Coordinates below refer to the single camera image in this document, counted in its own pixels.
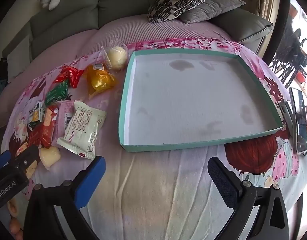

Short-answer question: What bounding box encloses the teal cardboard box lid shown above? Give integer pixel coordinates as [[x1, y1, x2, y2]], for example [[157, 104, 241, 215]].
[[118, 49, 284, 153]]

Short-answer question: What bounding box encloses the white green cracker packet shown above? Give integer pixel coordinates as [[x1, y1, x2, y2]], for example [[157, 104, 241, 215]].
[[27, 101, 45, 130]]

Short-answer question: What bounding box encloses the grey pillow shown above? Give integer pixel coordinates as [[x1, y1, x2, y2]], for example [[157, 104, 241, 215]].
[[180, 0, 246, 25]]

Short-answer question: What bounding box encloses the round cream pastry clear wrapper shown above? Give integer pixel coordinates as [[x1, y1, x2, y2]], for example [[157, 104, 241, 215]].
[[102, 42, 129, 70]]

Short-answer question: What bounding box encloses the green snack packet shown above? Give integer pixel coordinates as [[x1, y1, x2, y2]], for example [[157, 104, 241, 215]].
[[45, 81, 72, 106]]

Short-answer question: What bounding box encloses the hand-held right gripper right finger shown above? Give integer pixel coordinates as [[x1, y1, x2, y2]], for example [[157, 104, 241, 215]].
[[207, 156, 290, 240]]

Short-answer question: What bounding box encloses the yellow orange roll packet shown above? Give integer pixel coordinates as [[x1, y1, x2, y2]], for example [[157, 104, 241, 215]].
[[15, 142, 29, 157]]

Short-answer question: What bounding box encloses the person's left hand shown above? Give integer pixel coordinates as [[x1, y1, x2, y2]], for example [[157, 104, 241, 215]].
[[8, 217, 24, 240]]

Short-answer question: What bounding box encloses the pink snack packet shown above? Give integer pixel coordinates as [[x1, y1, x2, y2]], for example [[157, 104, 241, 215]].
[[52, 100, 75, 145]]

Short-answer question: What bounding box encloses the yellow snack packet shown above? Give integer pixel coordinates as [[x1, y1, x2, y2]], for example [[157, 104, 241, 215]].
[[86, 64, 116, 98]]

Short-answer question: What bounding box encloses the grey green sofa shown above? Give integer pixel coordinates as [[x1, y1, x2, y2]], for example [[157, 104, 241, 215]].
[[2, 0, 274, 63]]

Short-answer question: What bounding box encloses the black balcony chair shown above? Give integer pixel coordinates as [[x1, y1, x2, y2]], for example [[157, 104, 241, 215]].
[[270, 29, 307, 68]]

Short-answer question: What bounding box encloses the dark red biscuit packet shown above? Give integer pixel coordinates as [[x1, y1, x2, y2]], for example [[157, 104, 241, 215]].
[[28, 106, 59, 148]]

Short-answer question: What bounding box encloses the black smartphone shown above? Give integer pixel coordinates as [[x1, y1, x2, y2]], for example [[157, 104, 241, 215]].
[[289, 87, 307, 157]]

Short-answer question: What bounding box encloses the pale round cake packet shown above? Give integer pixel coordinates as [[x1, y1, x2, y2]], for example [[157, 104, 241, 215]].
[[38, 146, 61, 171]]

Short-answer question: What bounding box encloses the pink printed blanket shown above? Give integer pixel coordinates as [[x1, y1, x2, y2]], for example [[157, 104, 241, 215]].
[[1, 37, 306, 240]]

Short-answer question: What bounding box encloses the black white patterned pillow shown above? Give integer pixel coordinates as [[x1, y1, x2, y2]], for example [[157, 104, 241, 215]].
[[147, 0, 218, 24]]

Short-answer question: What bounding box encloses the metal phone stand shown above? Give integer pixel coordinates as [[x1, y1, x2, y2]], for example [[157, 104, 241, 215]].
[[279, 99, 298, 138]]

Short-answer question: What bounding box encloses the red triangular snack packet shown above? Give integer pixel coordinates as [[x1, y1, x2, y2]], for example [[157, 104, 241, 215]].
[[55, 65, 84, 88]]

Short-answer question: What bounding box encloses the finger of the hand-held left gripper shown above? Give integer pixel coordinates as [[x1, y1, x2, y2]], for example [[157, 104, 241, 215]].
[[0, 150, 12, 171], [15, 144, 41, 173]]

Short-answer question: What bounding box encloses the white snack packet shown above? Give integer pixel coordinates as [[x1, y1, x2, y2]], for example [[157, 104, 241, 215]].
[[57, 100, 107, 160]]

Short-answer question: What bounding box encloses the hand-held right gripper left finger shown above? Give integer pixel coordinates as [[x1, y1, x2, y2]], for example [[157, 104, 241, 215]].
[[23, 156, 106, 240]]

